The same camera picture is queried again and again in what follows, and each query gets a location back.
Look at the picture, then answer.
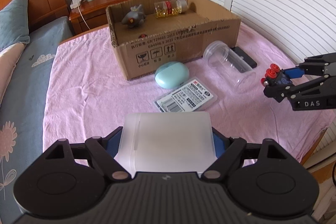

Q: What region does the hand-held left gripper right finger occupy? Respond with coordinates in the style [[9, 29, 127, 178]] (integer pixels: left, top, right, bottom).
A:
[[201, 127, 292, 180]]

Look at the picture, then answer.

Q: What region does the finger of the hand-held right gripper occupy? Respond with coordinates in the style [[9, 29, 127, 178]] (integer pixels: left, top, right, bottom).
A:
[[264, 75, 330, 104], [285, 52, 336, 80]]

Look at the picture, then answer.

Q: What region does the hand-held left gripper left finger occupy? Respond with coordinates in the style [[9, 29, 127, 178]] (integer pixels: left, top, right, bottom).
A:
[[43, 132, 132, 182]]

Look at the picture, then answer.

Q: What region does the black toy train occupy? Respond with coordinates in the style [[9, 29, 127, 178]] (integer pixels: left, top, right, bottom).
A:
[[260, 63, 293, 89]]

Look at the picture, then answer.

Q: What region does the white plastic jar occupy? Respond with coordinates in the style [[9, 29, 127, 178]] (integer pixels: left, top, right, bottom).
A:
[[114, 112, 218, 178]]

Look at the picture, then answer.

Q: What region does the brown cardboard box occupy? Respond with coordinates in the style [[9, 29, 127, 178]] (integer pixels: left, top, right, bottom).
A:
[[105, 0, 242, 81]]

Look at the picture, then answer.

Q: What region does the grey elephant toy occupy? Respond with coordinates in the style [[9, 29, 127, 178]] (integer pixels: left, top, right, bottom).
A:
[[121, 4, 148, 29]]

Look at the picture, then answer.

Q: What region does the yellow capsule bottle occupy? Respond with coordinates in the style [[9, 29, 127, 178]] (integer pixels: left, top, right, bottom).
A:
[[154, 0, 188, 19]]

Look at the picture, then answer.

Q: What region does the black flat box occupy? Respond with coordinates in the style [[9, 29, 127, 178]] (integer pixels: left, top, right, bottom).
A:
[[230, 46, 258, 74]]

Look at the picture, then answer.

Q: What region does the pink cloth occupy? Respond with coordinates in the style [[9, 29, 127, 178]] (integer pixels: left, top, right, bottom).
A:
[[42, 22, 336, 169]]

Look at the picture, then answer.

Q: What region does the clear labelled packet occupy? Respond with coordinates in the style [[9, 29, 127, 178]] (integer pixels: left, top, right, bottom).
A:
[[154, 80, 218, 113]]

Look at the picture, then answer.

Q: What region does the clear plastic jar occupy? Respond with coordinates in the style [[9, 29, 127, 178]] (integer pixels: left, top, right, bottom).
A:
[[203, 41, 257, 86]]

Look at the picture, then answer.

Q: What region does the teal oval case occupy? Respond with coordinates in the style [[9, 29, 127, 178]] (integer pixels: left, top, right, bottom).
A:
[[154, 61, 190, 89]]

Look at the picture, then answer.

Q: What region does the blue floral bed sheet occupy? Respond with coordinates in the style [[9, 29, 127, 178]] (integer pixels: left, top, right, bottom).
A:
[[0, 16, 74, 214]]

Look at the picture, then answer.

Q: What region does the pink floral quilt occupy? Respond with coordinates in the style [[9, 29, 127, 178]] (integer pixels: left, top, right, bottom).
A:
[[0, 43, 25, 106]]

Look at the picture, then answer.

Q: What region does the wooden nightstand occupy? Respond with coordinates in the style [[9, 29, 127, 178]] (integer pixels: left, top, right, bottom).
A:
[[69, 0, 144, 35]]

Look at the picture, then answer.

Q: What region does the large blue pillow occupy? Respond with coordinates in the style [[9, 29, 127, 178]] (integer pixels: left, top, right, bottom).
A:
[[0, 0, 30, 51]]

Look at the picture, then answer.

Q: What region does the white cable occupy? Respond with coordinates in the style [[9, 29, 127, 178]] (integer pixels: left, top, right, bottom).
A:
[[77, 7, 91, 30]]

